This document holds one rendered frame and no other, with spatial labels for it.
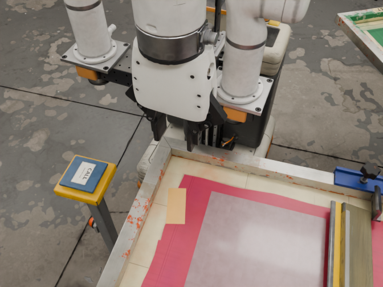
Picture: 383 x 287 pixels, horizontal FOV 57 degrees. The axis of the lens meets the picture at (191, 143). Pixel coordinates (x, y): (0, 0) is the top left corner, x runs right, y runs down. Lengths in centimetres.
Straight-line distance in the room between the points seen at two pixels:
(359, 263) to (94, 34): 86
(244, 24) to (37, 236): 165
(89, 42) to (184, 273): 65
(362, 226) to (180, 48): 71
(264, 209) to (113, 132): 161
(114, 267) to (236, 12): 61
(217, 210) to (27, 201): 150
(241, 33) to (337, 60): 237
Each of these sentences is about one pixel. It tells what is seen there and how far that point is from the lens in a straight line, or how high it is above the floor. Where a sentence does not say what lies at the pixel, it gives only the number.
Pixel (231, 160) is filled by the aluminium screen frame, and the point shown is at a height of 99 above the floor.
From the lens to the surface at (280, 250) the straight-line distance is 91.
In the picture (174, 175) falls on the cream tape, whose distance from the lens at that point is 98.
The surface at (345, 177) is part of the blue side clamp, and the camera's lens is 101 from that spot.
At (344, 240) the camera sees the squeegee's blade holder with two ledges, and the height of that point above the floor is 101.
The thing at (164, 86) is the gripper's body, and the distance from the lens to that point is 42.
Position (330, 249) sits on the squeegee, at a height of 99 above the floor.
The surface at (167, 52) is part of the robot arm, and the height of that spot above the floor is 155.
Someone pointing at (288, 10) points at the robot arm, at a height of 140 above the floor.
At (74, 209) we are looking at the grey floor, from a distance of 212.
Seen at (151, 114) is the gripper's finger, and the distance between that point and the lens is 49.
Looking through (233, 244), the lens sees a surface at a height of 95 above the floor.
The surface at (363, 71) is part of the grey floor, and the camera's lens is 310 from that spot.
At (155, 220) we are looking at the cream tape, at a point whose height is 95.
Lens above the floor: 177
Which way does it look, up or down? 51 degrees down
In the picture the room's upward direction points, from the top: straight up
